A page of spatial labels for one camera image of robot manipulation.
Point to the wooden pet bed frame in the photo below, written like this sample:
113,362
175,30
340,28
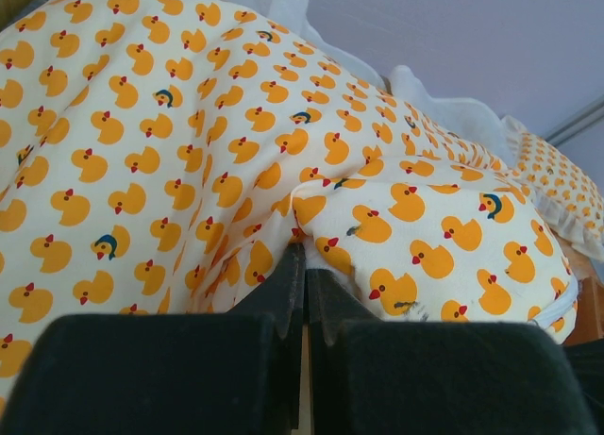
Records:
589,320

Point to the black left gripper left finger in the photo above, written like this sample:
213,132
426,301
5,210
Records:
236,372

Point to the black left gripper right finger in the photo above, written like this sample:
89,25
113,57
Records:
368,376

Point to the duck print small pillow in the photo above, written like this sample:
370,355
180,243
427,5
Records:
568,200

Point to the duck print bed cover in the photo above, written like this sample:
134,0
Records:
159,156

